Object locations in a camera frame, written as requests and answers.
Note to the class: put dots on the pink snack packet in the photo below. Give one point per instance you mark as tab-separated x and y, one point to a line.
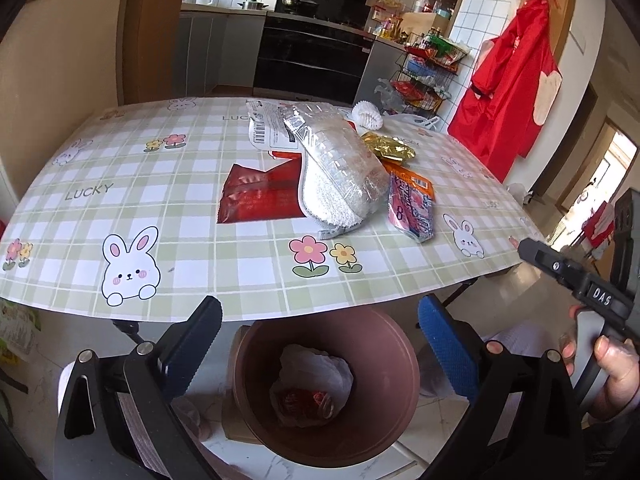
410	215

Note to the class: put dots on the beige refrigerator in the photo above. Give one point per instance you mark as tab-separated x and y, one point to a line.
55	60

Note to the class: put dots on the white foam fruit net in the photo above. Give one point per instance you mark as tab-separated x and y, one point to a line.
367	115

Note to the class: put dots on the red apron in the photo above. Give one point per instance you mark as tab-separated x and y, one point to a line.
505	90

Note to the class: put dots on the grey base cabinets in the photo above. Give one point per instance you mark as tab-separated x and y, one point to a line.
220	50

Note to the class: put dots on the white detergent bottle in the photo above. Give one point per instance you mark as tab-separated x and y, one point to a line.
423	4

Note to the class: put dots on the lidded steel pot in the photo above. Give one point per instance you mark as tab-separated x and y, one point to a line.
252	4

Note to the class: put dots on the brown plastic trash bin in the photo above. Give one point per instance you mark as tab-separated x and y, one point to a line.
385	360

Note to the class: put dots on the gold foil wrapper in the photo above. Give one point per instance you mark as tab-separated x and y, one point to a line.
390	146

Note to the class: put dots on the clear plastic bag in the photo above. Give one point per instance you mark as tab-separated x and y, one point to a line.
387	96

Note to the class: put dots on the checked rabbit print tablecloth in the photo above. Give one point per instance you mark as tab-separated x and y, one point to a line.
200	260

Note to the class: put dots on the clear bag of white granules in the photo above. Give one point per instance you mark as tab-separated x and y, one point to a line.
335	195

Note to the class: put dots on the grey narrow base cabinet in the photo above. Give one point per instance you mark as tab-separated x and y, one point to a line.
377	67

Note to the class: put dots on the wooden box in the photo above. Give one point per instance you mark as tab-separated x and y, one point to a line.
422	22

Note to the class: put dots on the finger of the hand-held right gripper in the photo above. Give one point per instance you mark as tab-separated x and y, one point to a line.
545	260

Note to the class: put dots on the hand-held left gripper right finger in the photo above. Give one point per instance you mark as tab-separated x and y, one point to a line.
445	347

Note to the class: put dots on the person's right hand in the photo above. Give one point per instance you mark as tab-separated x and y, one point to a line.
622	380

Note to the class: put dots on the orange snack packet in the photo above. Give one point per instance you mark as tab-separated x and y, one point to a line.
412	177

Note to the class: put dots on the black table leg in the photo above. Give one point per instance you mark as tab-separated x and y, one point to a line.
457	294
127	329

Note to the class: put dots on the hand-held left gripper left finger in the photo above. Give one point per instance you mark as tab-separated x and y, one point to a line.
192	347

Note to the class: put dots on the crumpled white plastic bag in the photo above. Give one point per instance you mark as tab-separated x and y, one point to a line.
310	375

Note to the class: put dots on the red foil packet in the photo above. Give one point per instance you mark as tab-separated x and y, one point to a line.
250	195

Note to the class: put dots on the black wok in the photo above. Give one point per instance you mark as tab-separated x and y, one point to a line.
299	4

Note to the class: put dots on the red cloth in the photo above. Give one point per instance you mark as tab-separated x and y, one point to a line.
600	225

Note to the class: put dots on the clear plastic container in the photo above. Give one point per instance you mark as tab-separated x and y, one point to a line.
518	192

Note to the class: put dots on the green printed plastic bag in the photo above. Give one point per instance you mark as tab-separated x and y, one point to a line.
15	325

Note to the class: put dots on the black integrated stove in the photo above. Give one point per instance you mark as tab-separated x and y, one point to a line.
310	55

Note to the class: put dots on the white printed shopping bag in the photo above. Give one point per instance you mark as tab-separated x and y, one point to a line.
415	121

